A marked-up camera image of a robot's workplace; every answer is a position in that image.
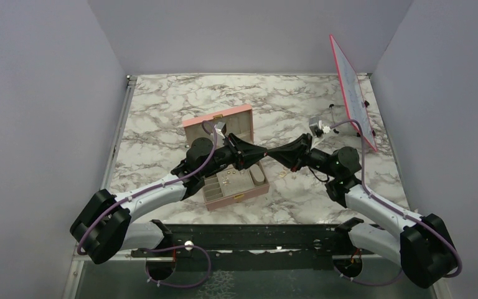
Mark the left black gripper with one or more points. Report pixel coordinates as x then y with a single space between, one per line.
244 154

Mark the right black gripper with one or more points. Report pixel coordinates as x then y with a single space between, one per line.
298 151

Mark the pink jewelry box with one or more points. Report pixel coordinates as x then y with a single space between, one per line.
229 185

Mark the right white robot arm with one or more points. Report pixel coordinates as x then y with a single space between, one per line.
420 245

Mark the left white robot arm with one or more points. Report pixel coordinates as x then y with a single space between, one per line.
102 226

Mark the beige watch pillow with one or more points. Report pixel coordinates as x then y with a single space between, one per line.
257 175

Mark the black metal base rail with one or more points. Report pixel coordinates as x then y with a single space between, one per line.
169 248

